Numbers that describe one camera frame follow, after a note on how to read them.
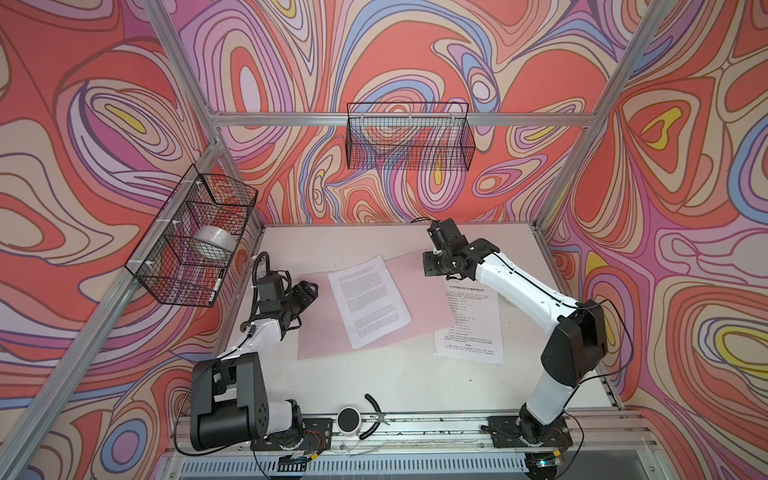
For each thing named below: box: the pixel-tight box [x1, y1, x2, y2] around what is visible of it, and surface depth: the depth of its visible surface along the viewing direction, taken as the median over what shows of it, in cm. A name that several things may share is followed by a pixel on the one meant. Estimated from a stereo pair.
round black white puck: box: [336, 406, 361, 436], surface depth 73 cm
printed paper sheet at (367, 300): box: [327, 255, 412, 350], surface depth 98 cm
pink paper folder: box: [298, 250, 447, 360], surface depth 92 cm
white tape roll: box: [194, 225, 238, 260], surface depth 75 cm
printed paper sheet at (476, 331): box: [434, 278, 503, 364], surface depth 92 cm
